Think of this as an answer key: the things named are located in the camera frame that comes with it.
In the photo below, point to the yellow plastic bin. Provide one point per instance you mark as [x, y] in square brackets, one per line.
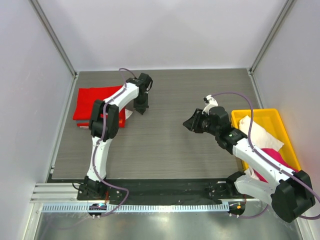
[271, 121]

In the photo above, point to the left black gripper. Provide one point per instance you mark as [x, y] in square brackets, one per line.
[141, 107]

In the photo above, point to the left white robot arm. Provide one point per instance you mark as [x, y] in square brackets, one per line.
[104, 126]

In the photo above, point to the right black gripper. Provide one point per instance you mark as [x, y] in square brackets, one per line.
[197, 122]

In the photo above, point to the white t shirt in bin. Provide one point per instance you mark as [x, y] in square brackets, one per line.
[259, 137]

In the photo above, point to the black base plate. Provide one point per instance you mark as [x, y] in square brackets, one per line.
[190, 192]

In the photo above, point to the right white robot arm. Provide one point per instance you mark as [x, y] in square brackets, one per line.
[289, 193]

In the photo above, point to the folded orange t shirt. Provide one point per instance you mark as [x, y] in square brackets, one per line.
[123, 114]

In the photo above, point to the right aluminium frame post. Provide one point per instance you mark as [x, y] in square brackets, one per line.
[271, 34]

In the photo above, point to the magenta t shirt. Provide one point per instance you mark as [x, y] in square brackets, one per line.
[276, 156]

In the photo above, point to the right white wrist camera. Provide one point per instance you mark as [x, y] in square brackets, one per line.
[210, 102]

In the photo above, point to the left aluminium frame post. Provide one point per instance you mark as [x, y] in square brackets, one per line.
[52, 35]

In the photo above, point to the folded grey t shirt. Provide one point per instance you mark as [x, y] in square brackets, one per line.
[82, 122]

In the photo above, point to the red t shirt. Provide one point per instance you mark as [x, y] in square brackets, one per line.
[86, 98]

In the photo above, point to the aluminium frame post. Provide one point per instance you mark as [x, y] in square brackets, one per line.
[271, 34]
[52, 35]

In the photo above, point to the slotted cable duct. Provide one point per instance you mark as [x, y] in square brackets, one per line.
[135, 208]

